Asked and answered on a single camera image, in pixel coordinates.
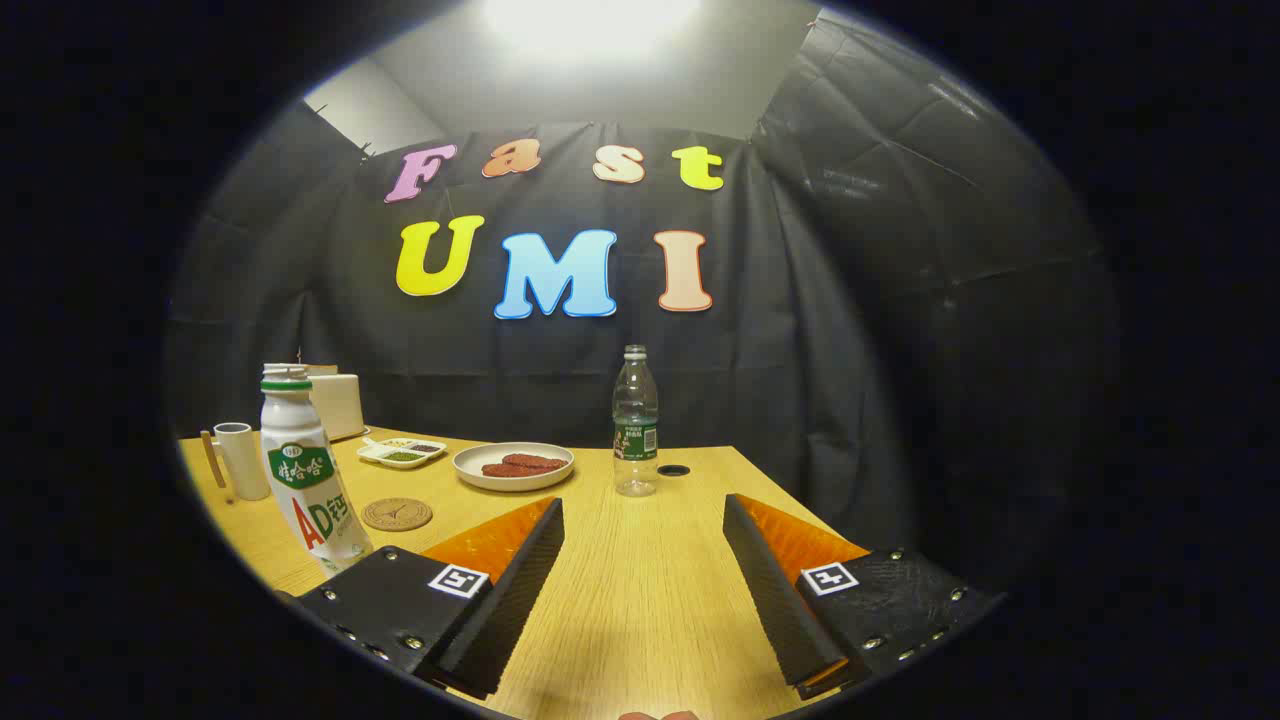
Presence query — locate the round cork coaster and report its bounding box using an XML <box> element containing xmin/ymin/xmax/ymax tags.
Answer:
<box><xmin>360</xmin><ymin>497</ymin><xmax>435</xmax><ymax>532</ymax></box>

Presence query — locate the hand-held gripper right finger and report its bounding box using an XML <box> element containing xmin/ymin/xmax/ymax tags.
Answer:
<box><xmin>722</xmin><ymin>493</ymin><xmax>1006</xmax><ymax>701</ymax></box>

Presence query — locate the white divided condiment dish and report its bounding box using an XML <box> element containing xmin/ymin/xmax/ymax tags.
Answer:
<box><xmin>357</xmin><ymin>436</ymin><xmax>447</xmax><ymax>470</ymax></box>

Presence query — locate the white juice bottle green label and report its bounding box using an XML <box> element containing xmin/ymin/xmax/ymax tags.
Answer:
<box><xmin>260</xmin><ymin>363</ymin><xmax>374</xmax><ymax>576</ymax></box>

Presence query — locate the wooden table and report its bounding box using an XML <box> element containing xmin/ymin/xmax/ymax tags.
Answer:
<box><xmin>178</xmin><ymin>428</ymin><xmax>871</xmax><ymax>720</ymax></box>

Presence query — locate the white cup wooden handle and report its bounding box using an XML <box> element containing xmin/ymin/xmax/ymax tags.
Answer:
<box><xmin>200</xmin><ymin>422</ymin><xmax>273</xmax><ymax>502</ymax></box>

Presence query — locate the white toaster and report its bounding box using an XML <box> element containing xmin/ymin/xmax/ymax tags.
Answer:
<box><xmin>300</xmin><ymin>363</ymin><xmax>366</xmax><ymax>443</ymax></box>

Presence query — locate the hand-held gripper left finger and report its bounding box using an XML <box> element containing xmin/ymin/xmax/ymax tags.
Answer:
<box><xmin>298</xmin><ymin>497</ymin><xmax>566</xmax><ymax>701</ymax></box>

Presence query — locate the clear plastic water bottle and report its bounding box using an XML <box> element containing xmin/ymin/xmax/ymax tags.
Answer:
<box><xmin>612</xmin><ymin>345</ymin><xmax>660</xmax><ymax>498</ymax></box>

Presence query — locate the white round plate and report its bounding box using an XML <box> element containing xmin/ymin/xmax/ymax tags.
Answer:
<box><xmin>452</xmin><ymin>442</ymin><xmax>576</xmax><ymax>492</ymax></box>

